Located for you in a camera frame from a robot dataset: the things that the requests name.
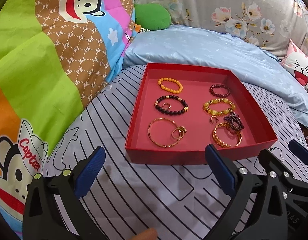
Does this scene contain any grey line-pattern bed sheet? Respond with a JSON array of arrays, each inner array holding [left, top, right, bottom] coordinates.
[[44, 65, 308, 239]]

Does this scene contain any red jewelry tray box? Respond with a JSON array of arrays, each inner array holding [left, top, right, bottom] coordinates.
[[125, 63, 277, 165]]

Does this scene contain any orange bead bracelet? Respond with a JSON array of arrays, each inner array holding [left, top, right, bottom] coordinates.
[[157, 77, 184, 95]]

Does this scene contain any colourful cartoon monkey quilt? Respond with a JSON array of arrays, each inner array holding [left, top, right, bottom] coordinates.
[[0, 0, 135, 239]]

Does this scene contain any left hand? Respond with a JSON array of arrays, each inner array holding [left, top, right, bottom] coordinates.
[[130, 228, 158, 240]]

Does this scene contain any green plush cushion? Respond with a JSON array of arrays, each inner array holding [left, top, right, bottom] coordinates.
[[134, 3, 172, 31]]

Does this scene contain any grey floral pillow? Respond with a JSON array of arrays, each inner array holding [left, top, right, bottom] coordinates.
[[135, 0, 308, 58]]

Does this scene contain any gold flower ring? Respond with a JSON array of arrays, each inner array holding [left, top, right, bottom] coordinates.
[[171, 126, 188, 141]]

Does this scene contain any black bead bracelet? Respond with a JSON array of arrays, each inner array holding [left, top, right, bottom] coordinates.
[[154, 94, 189, 116]]

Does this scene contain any yellow cat-eye bead bracelet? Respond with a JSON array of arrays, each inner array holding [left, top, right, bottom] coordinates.
[[203, 98, 236, 117]]

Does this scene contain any pink laughing cat pillow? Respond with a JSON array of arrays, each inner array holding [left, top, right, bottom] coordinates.
[[281, 39, 308, 90]]

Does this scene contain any dark red bead bracelet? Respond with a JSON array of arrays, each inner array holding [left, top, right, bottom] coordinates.
[[209, 83, 231, 98]]

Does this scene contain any garnet multi-strand bead bracelet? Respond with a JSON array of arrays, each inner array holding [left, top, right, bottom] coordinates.
[[223, 112, 246, 132]]

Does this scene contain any light blue blanket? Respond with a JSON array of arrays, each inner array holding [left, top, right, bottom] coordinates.
[[123, 25, 308, 128]]

